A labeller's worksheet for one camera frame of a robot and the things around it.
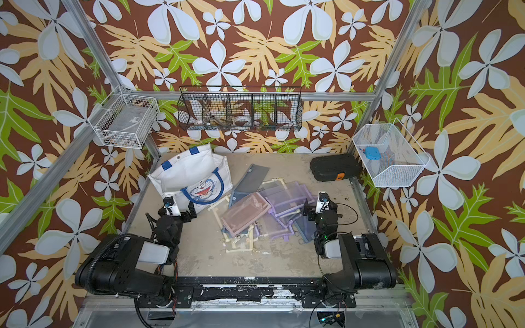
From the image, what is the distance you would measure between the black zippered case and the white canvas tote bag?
18.8 inches

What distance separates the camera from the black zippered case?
1.07 m

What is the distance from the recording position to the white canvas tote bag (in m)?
0.87
